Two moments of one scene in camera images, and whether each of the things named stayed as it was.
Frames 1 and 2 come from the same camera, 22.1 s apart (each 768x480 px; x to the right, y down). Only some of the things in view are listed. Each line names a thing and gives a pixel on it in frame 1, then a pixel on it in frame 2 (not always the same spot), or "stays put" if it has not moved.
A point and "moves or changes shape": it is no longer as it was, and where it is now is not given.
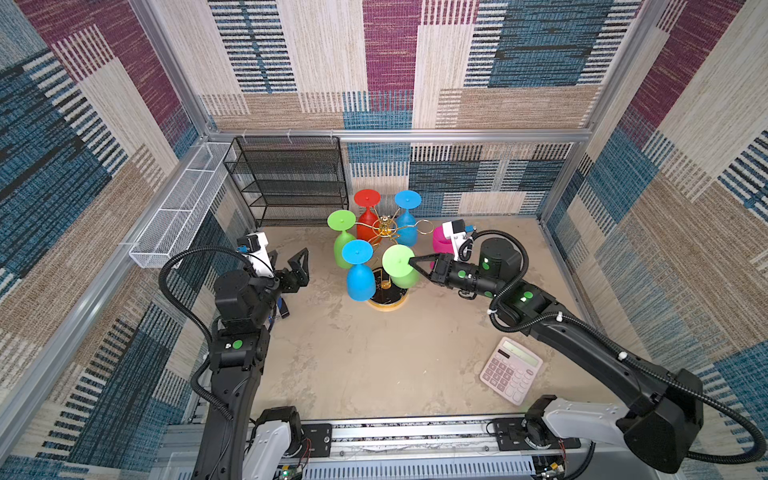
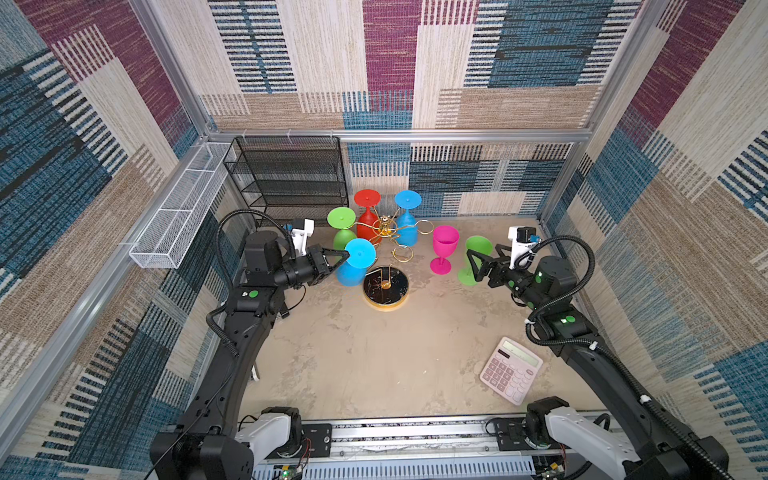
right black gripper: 441,269 -> 499,265
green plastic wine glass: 395,263 moves or changes shape
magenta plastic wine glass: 441,243 stays put
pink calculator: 511,370 stays put
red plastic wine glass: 367,227 stays put
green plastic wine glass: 341,220 stays put
